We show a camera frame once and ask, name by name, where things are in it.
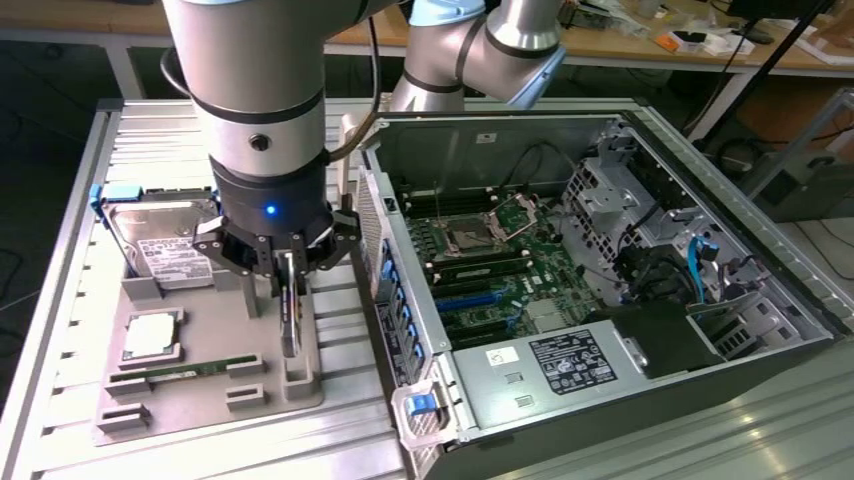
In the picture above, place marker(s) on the black tripod pole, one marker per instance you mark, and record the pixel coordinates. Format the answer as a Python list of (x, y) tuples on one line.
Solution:
[(767, 62)]

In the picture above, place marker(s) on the grey parts rack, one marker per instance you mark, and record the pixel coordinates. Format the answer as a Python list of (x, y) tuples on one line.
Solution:
[(213, 410)]

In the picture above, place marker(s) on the silver disk bay cage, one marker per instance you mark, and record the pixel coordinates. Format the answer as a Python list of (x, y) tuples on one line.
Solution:
[(603, 195)]

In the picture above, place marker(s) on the metal socket cover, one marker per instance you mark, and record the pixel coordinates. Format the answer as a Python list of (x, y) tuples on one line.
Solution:
[(516, 215)]

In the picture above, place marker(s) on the hard disk in blue caddy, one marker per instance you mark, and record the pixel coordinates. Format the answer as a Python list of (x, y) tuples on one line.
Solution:
[(160, 250)]

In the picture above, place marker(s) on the blue expansion slot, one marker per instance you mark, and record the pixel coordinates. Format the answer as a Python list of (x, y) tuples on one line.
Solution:
[(473, 301)]

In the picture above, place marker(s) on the wooden desk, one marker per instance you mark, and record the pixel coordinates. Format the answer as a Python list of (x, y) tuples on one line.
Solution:
[(80, 15)]

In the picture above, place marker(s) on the open PC case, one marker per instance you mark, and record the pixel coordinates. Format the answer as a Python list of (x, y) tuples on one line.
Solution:
[(600, 425)]

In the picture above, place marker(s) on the silver CPU chip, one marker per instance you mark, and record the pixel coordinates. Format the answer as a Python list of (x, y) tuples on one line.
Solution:
[(152, 336)]

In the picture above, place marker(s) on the black graphics card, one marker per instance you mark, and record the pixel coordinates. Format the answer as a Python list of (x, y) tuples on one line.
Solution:
[(291, 325)]

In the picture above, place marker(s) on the green RAM stick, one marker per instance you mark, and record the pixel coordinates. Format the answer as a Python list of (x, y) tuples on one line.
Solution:
[(200, 369)]

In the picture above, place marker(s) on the grey metal frame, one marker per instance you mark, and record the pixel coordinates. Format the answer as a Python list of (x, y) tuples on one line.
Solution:
[(823, 120)]

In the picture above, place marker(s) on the black box on floor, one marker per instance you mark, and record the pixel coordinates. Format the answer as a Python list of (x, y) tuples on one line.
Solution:
[(814, 190)]

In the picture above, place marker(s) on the blue case latch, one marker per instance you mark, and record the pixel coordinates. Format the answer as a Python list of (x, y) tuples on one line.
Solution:
[(420, 405)]

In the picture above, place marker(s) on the black labelled RAM stick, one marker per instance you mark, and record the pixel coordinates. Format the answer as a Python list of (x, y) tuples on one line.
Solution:
[(476, 272)]

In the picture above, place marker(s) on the green motherboard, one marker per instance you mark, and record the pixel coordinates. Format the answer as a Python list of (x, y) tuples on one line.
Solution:
[(533, 280)]

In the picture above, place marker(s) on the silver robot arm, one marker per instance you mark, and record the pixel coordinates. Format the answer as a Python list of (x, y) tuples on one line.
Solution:
[(246, 75)]

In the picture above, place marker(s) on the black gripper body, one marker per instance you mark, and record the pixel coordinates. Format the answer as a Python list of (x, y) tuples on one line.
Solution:
[(273, 200)]

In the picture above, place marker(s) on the CPU socket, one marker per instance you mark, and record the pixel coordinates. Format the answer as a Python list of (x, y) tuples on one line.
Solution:
[(469, 234)]

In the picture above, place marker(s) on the light blue retention lever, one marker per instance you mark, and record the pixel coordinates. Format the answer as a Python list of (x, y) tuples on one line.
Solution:
[(385, 260)]

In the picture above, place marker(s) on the silver power supply unit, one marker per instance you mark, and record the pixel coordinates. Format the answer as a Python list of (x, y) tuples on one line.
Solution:
[(567, 370)]

